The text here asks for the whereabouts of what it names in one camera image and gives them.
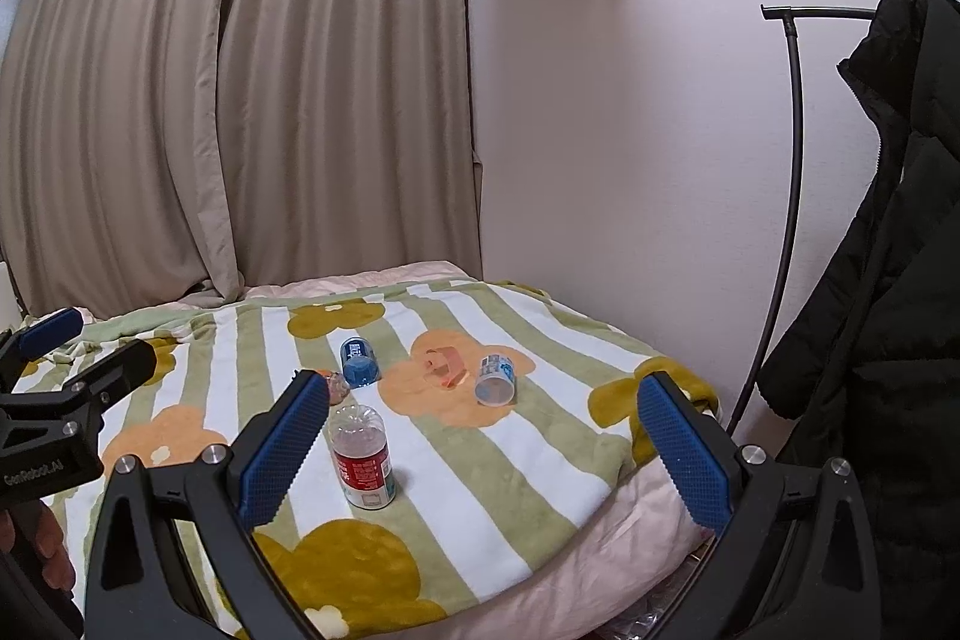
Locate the person's left hand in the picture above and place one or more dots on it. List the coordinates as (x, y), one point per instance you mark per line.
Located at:
(37, 542)

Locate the pink translucent cup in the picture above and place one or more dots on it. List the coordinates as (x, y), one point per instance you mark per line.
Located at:
(337, 386)

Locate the black padded coat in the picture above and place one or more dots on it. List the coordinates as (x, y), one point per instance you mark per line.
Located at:
(885, 325)

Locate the clear orange plastic cup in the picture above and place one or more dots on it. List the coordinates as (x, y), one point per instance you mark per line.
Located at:
(444, 368)

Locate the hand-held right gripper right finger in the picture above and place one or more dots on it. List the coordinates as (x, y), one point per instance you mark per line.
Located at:
(686, 452)

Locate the white and blue cup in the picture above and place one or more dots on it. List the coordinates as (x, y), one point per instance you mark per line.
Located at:
(495, 379)

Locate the beige curtain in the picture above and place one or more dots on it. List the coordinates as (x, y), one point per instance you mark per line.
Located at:
(345, 85)
(112, 123)

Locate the black metal clothes rack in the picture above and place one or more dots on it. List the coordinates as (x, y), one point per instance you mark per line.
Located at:
(797, 123)

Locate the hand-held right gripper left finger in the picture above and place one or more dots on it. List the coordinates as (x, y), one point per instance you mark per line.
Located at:
(289, 445)

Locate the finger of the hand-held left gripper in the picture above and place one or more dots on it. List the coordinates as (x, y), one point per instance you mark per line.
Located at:
(120, 366)
(49, 329)

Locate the green striped floral blanket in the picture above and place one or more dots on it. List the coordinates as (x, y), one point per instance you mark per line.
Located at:
(465, 460)

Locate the clear bottle with red label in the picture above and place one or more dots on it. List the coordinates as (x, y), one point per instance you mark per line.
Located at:
(362, 456)

